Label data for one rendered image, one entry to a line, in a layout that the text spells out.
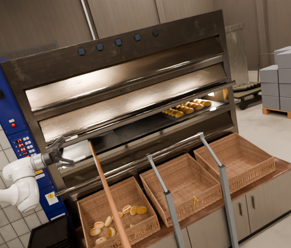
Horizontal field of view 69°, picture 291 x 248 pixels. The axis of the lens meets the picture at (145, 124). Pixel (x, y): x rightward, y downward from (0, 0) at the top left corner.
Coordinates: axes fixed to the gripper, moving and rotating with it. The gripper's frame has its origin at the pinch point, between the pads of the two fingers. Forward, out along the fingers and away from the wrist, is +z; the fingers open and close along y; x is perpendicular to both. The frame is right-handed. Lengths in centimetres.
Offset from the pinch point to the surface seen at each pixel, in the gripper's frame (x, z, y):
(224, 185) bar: 4, 91, 69
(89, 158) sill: -55, 1, 31
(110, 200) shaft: 21.5, 6.4, 28.2
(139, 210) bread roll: -32, 26, 85
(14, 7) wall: -809, -83, -314
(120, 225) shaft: 42, 7, 28
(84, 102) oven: -55, 13, -17
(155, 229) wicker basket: -7, 30, 87
